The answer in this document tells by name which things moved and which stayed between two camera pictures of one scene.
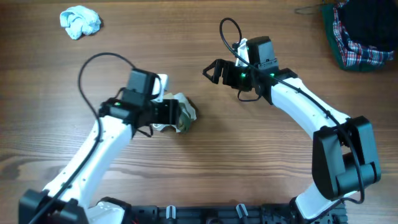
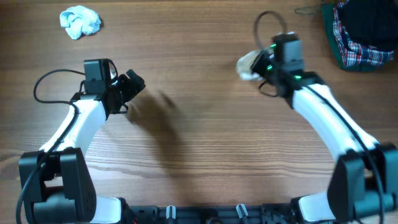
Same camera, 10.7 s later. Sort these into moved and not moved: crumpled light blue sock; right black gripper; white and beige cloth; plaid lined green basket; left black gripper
Moved: right black gripper; white and beige cloth; left black gripper
Not moved: crumpled light blue sock; plaid lined green basket
